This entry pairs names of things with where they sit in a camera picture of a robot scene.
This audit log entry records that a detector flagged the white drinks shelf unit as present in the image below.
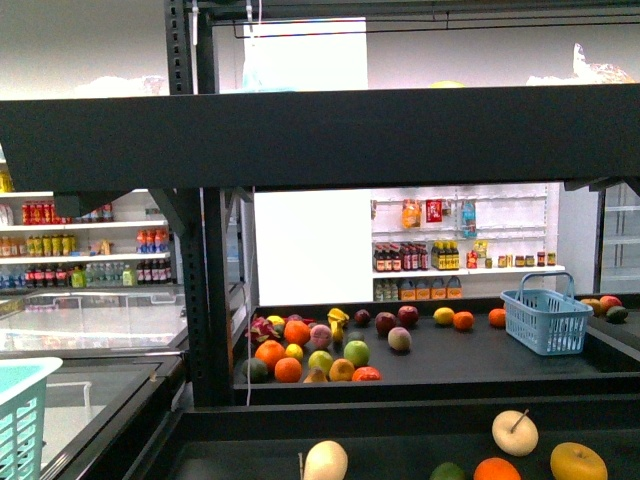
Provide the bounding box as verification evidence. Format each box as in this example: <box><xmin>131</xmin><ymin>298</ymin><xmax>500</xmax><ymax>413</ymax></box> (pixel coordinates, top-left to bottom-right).
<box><xmin>1</xmin><ymin>190</ymin><xmax>175</xmax><ymax>292</ymax></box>

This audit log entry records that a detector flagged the far orange front left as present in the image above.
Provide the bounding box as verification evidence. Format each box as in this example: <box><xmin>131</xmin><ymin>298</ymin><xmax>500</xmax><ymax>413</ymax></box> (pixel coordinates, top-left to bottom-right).
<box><xmin>274</xmin><ymin>357</ymin><xmax>302</xmax><ymax>383</ymax></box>

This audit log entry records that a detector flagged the white pear with stem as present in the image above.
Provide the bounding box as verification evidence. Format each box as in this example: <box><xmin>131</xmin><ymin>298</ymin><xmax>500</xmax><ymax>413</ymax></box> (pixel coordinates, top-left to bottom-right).
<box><xmin>492</xmin><ymin>409</ymin><xmax>539</xmax><ymax>457</ymax></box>

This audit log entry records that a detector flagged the light teal shopping basket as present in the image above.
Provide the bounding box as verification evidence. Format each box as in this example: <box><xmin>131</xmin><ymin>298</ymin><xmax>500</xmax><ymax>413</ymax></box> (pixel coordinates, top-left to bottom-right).
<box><xmin>0</xmin><ymin>357</ymin><xmax>63</xmax><ymax>480</ymax></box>

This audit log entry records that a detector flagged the glass top chest freezer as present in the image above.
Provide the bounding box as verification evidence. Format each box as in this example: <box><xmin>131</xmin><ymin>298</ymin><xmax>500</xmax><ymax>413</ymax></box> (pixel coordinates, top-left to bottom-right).
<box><xmin>1</xmin><ymin>286</ymin><xmax>187</xmax><ymax>479</ymax></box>

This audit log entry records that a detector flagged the far yellow lemon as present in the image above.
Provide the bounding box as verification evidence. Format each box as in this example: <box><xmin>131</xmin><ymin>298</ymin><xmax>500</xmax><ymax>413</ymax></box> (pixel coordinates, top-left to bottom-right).
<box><xmin>433</xmin><ymin>307</ymin><xmax>455</xmax><ymax>326</ymax></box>

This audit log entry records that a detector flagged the white condiment shelf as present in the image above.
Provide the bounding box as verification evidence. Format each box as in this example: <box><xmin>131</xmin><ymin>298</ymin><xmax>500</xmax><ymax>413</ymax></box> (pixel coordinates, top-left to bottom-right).
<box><xmin>370</xmin><ymin>183</ymin><xmax>562</xmax><ymax>301</ymax></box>

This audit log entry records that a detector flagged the black perforated shelf post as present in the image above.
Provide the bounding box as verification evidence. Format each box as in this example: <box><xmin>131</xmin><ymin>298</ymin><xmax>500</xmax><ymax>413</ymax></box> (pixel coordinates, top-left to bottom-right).
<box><xmin>164</xmin><ymin>1</ymin><xmax>234</xmax><ymax>407</ymax></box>

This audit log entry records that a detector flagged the pink dragon fruit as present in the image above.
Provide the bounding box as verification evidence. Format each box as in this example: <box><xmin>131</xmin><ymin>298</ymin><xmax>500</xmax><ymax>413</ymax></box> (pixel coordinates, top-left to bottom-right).
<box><xmin>245</xmin><ymin>317</ymin><xmax>281</xmax><ymax>346</ymax></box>

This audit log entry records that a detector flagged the far green apple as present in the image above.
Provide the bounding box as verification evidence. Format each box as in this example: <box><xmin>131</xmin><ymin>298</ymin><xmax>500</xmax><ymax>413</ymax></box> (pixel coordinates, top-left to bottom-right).
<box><xmin>343</xmin><ymin>340</ymin><xmax>370</xmax><ymax>368</ymax></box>

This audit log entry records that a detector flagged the far black display tray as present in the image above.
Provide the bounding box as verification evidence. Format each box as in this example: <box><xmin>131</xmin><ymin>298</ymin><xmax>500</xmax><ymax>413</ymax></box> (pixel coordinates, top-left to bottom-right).
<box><xmin>233</xmin><ymin>298</ymin><xmax>639</xmax><ymax>405</ymax></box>

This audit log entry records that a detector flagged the orange mandarin near centre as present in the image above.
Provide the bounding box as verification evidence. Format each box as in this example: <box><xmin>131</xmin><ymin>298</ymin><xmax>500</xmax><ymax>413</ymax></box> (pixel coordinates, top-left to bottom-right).
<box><xmin>473</xmin><ymin>457</ymin><xmax>522</xmax><ymax>480</ymax></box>

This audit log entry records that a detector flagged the yellow orange apple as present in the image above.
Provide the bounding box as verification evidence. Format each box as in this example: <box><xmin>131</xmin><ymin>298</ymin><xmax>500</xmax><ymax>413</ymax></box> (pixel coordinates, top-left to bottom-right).
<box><xmin>550</xmin><ymin>442</ymin><xmax>609</xmax><ymax>480</ymax></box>

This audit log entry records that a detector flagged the blue basket on far tray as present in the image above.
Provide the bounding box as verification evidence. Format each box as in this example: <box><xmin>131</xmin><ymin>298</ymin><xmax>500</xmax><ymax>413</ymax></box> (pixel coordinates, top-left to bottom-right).
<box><xmin>500</xmin><ymin>271</ymin><xmax>593</xmax><ymax>356</ymax></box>

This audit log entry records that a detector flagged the far pink peach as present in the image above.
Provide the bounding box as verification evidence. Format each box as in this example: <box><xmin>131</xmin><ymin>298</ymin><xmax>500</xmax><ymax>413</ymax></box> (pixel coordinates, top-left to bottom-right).
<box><xmin>387</xmin><ymin>327</ymin><xmax>412</xmax><ymax>352</ymax></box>

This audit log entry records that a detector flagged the white pear left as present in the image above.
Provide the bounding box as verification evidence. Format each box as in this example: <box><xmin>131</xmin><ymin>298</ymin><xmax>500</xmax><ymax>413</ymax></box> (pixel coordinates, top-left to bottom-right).
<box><xmin>302</xmin><ymin>440</ymin><xmax>348</xmax><ymax>480</ymax></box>

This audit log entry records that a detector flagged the dark green lime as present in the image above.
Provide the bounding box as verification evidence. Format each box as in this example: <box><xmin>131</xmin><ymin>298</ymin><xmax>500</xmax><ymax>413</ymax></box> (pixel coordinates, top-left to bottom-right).
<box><xmin>429</xmin><ymin>462</ymin><xmax>466</xmax><ymax>480</ymax></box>

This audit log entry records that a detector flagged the near black display tray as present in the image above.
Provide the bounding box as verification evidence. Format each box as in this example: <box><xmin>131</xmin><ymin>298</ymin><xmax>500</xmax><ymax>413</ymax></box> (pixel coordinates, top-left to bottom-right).
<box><xmin>127</xmin><ymin>395</ymin><xmax>639</xmax><ymax>479</ymax></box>

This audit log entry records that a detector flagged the black display tray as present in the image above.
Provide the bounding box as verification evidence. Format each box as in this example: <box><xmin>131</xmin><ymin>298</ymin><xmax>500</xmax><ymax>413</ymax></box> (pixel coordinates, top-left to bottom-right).
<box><xmin>127</xmin><ymin>395</ymin><xmax>639</xmax><ymax>479</ymax></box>
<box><xmin>233</xmin><ymin>298</ymin><xmax>639</xmax><ymax>405</ymax></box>

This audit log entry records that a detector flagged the black upper shelf board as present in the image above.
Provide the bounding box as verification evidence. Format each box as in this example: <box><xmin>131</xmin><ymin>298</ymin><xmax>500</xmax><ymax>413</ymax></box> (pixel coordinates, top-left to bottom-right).
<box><xmin>1</xmin><ymin>84</ymin><xmax>639</xmax><ymax>193</ymax></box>

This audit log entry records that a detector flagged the far dark red apple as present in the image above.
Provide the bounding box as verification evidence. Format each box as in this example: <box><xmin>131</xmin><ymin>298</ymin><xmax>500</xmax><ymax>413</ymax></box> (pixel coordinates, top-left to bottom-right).
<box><xmin>397</xmin><ymin>305</ymin><xmax>420</xmax><ymax>329</ymax></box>

